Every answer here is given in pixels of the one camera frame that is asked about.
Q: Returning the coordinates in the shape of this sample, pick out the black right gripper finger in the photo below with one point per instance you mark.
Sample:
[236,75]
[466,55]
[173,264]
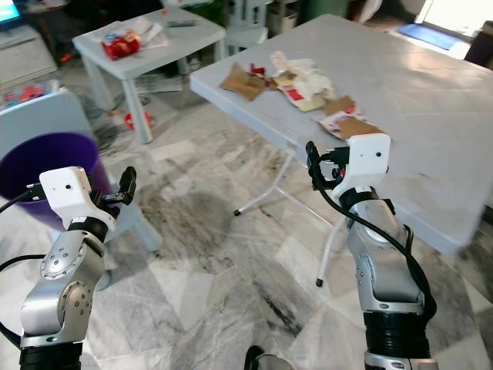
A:
[312,162]

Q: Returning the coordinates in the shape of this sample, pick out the blue mat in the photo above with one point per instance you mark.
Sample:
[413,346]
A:
[427,35]

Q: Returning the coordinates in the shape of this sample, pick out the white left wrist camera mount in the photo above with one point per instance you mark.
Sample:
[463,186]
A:
[65,191]

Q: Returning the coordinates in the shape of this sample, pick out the small grey plastic table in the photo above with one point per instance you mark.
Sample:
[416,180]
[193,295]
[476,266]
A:
[169,50]

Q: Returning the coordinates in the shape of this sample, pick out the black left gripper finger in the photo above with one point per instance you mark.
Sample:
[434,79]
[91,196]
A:
[128,185]

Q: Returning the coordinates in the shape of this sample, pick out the colourful printed toy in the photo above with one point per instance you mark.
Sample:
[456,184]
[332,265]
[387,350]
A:
[31,94]

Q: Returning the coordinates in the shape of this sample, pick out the purple plastic rubbish bin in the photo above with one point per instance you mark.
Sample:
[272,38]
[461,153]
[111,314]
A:
[38,169]

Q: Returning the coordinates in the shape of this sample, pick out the white plastic chair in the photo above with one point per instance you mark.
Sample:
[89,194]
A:
[246,27]

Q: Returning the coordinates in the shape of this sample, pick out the red snack packet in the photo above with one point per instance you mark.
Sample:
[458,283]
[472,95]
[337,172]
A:
[122,46]

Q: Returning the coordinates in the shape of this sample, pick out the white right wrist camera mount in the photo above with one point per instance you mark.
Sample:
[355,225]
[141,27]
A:
[366,158]

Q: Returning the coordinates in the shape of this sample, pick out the grey cabinet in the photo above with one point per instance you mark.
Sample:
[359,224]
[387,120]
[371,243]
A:
[27,54]

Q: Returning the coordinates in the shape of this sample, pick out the crumpled white paper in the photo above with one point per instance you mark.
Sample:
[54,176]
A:
[304,71]

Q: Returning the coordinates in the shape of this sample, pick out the plain brown paper bag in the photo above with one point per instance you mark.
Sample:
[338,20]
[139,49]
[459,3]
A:
[244,80]

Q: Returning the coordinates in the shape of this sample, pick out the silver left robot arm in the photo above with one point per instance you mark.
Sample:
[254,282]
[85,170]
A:
[58,293]

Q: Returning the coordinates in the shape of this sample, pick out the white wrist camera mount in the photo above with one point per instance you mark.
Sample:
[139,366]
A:
[366,158]
[65,191]

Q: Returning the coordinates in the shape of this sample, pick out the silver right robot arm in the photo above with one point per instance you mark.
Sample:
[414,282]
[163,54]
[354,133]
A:
[381,270]

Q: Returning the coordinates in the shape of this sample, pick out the light blue plastic chair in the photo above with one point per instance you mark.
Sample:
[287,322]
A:
[46,116]

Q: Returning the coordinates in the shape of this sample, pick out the large grey plastic table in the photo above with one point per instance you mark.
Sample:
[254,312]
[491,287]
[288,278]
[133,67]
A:
[393,85]

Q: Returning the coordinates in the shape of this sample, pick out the paper packet with red label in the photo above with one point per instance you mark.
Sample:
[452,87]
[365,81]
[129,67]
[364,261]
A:
[300,96]

